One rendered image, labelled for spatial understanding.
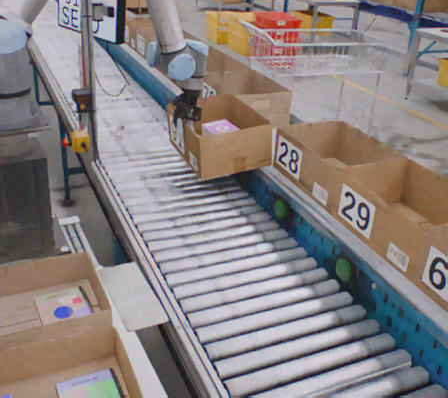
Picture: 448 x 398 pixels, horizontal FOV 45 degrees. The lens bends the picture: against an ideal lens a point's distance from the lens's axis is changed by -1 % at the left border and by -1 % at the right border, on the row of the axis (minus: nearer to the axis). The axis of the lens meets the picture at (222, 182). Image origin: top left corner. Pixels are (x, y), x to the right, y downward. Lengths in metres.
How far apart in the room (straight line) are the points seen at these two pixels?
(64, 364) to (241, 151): 1.01
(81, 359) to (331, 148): 1.30
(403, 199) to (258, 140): 0.55
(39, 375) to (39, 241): 0.54
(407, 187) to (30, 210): 1.23
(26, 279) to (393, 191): 1.21
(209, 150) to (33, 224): 0.65
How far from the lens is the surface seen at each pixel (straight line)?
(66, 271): 1.65
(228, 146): 1.97
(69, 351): 1.38
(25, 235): 1.79
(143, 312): 1.54
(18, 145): 1.70
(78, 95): 2.22
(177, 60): 1.77
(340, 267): 1.68
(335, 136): 2.20
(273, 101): 2.46
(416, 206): 1.92
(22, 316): 1.57
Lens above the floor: 1.74
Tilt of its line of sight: 26 degrees down
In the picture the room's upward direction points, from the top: 3 degrees clockwise
